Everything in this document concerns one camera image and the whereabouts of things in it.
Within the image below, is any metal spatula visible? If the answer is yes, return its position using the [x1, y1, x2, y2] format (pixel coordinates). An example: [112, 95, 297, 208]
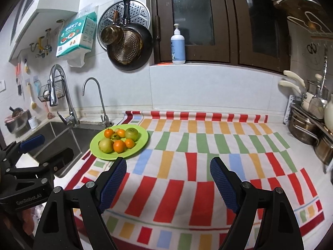
[309, 44, 329, 113]

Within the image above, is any dark brown window frame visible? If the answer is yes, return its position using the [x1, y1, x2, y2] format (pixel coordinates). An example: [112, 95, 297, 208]
[146, 0, 292, 73]

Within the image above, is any metal pot with red cloth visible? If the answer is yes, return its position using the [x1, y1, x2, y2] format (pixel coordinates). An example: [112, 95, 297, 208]
[5, 106, 32, 136]

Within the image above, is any wooden long-handled brush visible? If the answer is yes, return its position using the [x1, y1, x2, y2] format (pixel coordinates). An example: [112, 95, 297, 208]
[27, 82, 38, 109]

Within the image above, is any black frying pan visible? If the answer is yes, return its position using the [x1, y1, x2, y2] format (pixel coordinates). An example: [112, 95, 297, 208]
[107, 0, 153, 71]

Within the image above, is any white kettle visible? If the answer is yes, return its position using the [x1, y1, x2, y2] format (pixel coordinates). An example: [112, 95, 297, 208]
[324, 101, 333, 132]

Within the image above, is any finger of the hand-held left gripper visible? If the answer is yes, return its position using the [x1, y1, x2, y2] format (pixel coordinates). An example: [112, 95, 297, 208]
[0, 135, 45, 172]
[5, 147, 75, 190]

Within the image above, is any large orange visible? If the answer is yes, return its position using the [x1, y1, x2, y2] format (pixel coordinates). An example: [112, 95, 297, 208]
[113, 140, 126, 153]

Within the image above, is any striped colourful cloth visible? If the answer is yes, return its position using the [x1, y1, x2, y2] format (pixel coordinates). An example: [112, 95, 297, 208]
[64, 111, 326, 250]

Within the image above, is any green white tissue pack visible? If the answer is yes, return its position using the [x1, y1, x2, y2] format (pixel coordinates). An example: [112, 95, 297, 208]
[56, 12, 97, 68]

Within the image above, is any chrome gooseneck faucet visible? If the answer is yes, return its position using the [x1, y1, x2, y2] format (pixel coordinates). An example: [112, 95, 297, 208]
[82, 77, 114, 127]

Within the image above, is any yellow pear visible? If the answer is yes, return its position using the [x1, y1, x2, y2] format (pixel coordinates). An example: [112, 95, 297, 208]
[98, 138, 114, 154]

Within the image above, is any black wire basket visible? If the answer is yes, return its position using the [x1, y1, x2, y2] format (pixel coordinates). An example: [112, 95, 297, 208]
[38, 79, 65, 103]

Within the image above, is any chrome pull-down faucet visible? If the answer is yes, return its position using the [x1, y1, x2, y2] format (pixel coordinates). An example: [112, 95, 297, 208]
[49, 64, 80, 126]

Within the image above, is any cream pan handle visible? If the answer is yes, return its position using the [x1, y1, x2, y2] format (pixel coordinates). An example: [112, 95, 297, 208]
[283, 70, 306, 88]
[278, 80, 303, 95]

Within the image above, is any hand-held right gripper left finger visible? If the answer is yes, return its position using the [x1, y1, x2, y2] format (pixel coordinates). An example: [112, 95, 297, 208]
[32, 157, 127, 250]

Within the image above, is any perforated metal steamer plate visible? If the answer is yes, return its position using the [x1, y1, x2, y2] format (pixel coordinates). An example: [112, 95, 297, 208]
[97, 0, 151, 50]

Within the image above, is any white wire rack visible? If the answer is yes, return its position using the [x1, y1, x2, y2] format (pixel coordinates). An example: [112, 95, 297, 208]
[287, 11, 333, 40]

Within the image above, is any stainless steel pot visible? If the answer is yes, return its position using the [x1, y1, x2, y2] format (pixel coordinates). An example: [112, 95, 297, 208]
[287, 106, 319, 145]
[313, 133, 333, 166]

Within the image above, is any metal wall tap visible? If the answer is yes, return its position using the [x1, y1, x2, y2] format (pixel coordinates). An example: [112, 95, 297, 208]
[36, 28, 53, 58]

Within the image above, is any stainless steel sink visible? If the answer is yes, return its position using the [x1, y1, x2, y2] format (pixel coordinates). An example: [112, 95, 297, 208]
[16, 120, 115, 179]

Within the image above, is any green apple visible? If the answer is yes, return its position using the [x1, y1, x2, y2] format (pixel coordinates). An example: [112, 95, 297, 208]
[125, 127, 138, 141]

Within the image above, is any person's left hand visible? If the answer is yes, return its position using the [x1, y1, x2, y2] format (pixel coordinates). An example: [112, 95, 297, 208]
[2, 206, 45, 240]

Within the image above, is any green plate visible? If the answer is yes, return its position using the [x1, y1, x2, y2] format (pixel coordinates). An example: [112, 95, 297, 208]
[90, 125, 149, 161]

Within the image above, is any white pump bottle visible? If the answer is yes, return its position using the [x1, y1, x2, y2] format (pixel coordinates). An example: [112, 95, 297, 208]
[170, 23, 186, 65]

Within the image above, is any gold perforated strainer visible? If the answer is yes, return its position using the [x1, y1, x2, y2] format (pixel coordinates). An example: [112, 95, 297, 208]
[113, 30, 143, 64]

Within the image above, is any small brass pot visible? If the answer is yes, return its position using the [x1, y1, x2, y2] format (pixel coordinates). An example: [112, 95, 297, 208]
[101, 10, 124, 45]

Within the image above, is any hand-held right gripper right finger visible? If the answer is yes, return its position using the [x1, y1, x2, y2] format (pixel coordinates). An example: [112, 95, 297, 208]
[210, 157, 305, 250]

